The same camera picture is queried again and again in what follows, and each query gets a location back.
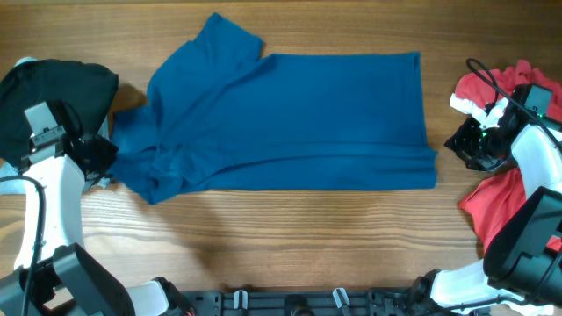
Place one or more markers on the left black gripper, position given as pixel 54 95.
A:
pixel 94 152

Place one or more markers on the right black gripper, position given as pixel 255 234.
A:
pixel 466 143

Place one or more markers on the blue polo shirt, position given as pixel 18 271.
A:
pixel 223 116

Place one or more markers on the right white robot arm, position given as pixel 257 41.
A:
pixel 518 269

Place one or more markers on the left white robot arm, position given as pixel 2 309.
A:
pixel 54 274

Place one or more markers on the red and white jersey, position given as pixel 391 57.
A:
pixel 484 94

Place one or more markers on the black folded garment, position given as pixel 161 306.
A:
pixel 87 88

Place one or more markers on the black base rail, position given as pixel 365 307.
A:
pixel 338 302

